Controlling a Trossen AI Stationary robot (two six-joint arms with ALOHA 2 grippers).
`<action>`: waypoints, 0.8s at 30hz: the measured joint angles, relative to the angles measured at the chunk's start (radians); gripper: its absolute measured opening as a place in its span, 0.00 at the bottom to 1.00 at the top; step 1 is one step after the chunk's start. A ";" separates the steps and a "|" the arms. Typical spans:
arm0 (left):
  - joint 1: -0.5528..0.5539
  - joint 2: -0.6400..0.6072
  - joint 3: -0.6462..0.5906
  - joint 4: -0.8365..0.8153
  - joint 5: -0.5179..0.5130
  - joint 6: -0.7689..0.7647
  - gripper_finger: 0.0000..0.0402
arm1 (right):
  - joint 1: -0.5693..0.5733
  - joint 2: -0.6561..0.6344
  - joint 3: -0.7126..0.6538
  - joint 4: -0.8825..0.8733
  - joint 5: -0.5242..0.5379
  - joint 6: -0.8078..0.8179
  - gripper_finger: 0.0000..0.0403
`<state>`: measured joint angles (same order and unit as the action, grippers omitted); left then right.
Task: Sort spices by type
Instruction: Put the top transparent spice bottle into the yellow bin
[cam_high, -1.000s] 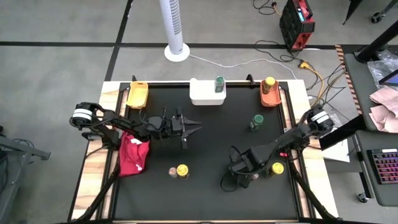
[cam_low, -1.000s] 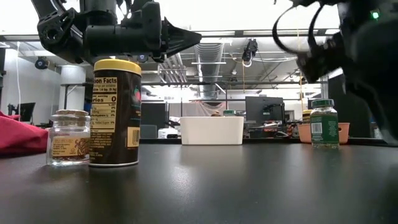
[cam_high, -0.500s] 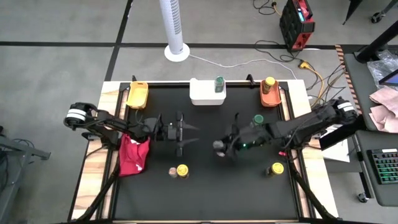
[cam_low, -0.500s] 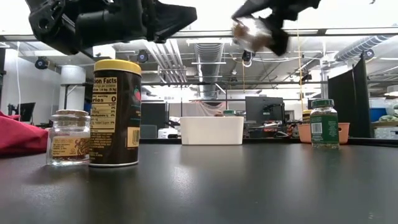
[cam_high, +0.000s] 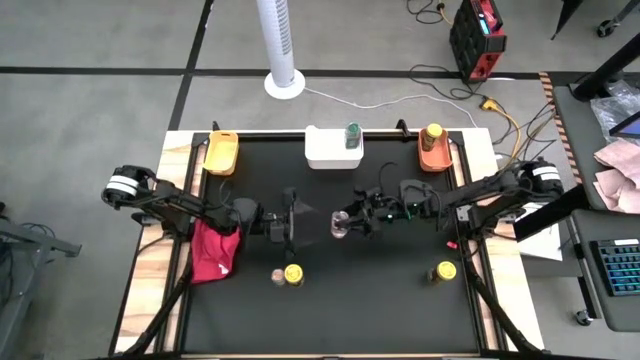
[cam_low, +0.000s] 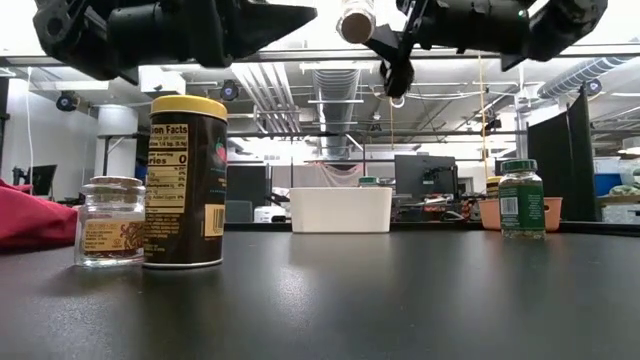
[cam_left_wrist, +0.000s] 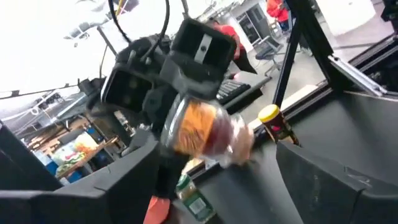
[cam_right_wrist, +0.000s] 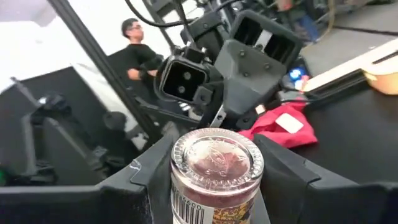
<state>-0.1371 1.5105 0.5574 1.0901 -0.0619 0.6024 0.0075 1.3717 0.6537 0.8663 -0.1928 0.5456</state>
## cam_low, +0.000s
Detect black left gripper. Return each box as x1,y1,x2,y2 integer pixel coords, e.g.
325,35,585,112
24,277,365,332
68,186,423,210
107,0,319,69

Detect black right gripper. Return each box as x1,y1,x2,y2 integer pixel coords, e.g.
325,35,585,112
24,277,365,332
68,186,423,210
363,0,531,100

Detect glass spice jar cork lid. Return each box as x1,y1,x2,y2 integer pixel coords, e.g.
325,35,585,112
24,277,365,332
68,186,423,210
73,175,147,269
335,0,377,45

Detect dark spice can yellow lid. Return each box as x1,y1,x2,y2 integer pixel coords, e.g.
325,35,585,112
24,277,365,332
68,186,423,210
142,94,229,270

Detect black computer monitor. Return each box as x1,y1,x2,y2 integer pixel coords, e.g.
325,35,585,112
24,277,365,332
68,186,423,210
27,164,58,197
393,154,459,201

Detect white ceiling unit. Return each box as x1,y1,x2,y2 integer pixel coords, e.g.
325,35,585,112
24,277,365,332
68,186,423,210
138,67,187,97

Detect hanging mesh cloth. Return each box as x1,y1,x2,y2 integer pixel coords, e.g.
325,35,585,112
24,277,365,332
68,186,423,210
304,161,364,189

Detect white plastic bin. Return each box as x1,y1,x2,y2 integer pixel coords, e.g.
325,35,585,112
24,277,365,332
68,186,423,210
289,186,394,234

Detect terracotta plastic bin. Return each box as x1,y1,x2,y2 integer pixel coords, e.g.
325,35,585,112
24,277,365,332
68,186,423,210
478,196,564,233

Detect white desktop device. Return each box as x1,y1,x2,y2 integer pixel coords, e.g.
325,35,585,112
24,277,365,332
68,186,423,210
253,205,287,224

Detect black partition screen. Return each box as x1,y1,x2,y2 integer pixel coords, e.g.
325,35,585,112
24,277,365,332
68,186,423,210
527,85,599,222

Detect white ceiling light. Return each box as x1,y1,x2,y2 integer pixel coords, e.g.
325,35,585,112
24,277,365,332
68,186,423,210
37,79,110,92

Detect blue storage bin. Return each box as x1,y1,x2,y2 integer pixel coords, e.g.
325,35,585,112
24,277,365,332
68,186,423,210
594,173,624,197

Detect red cloth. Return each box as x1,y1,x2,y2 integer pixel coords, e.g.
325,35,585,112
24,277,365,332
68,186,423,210
0,178,79,251

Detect silver flexible duct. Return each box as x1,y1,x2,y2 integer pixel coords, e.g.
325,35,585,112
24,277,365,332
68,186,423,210
312,68,361,157

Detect yellow hanging cord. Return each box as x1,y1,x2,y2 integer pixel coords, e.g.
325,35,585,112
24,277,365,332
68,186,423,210
477,52,489,181

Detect spiral metal duct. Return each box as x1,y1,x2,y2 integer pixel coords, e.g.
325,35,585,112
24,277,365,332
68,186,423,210
537,53,640,100

